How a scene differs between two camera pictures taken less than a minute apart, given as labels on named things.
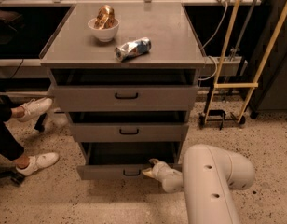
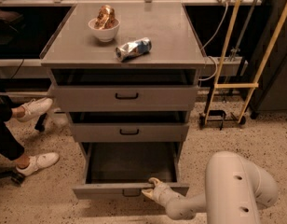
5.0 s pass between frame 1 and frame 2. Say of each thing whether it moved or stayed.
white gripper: moved
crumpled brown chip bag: stayed
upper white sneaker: stayed
